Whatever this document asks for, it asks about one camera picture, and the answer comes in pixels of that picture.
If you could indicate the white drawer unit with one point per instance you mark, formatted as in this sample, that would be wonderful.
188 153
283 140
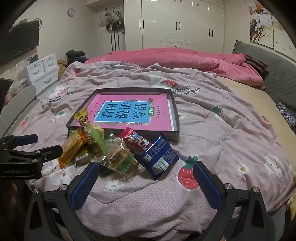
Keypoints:
41 69

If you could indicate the clear round cookie packet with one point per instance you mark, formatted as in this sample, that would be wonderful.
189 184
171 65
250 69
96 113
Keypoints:
120 160

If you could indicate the small clear biscuit packet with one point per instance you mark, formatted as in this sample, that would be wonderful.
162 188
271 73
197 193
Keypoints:
82 158

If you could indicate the dark striped pillow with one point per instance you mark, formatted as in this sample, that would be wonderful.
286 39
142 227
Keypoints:
254 62

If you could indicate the grey bed footboard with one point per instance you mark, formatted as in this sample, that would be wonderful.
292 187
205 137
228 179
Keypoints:
18 115

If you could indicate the green clear cake packet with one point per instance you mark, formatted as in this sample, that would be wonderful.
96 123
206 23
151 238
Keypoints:
96 139

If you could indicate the pink duvet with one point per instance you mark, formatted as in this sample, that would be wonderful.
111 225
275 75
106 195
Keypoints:
173 60

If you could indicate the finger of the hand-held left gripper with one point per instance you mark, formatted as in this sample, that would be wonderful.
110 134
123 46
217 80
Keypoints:
25 140
49 151

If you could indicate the red cartoon snack packet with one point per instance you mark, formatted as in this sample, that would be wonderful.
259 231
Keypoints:
134 141

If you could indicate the yellow cartoon snack packet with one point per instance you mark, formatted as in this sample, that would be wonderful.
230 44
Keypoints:
82 125

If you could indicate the dark clothes pile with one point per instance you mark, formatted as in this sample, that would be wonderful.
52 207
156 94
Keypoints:
75 55

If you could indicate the brown fuzzy cloth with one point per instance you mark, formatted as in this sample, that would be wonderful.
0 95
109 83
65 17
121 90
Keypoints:
62 67

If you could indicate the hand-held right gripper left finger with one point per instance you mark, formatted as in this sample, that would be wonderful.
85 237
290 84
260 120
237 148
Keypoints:
84 185

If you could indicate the person's left forearm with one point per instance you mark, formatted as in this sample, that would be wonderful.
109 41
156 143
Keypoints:
11 204

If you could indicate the grey padded headboard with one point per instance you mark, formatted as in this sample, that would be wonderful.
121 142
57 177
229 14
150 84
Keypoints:
277 76

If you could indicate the dark patterned cloth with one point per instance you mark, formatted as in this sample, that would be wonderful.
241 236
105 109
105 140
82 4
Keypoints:
286 115

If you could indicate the pink book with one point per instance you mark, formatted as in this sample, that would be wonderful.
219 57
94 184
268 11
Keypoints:
99 102

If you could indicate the grey cardboard box lid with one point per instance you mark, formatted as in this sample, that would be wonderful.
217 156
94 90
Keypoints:
175 109

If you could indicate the white door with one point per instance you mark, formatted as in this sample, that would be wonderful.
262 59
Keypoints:
106 41

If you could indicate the round wall clock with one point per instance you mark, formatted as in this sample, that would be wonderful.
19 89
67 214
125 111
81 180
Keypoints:
71 12

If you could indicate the blue snack packet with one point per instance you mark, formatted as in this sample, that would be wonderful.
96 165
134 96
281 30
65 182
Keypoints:
159 157

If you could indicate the floral wall mural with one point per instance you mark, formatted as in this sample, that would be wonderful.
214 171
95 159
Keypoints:
259 23

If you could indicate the white wardrobe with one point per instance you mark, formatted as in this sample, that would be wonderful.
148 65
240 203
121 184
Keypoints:
161 23

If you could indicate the beige bed sheet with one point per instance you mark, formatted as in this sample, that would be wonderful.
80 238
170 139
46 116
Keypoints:
249 104

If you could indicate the hanging bags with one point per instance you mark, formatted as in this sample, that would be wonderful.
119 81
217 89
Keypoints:
112 23

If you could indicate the strawberry print blanket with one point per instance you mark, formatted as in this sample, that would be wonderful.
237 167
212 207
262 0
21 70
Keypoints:
208 139

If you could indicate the orange cracker packet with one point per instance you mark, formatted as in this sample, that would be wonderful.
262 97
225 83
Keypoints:
69 146

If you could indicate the black television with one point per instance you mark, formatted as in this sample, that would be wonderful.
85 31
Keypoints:
18 44

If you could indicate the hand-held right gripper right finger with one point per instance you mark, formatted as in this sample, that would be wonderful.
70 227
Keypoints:
208 185

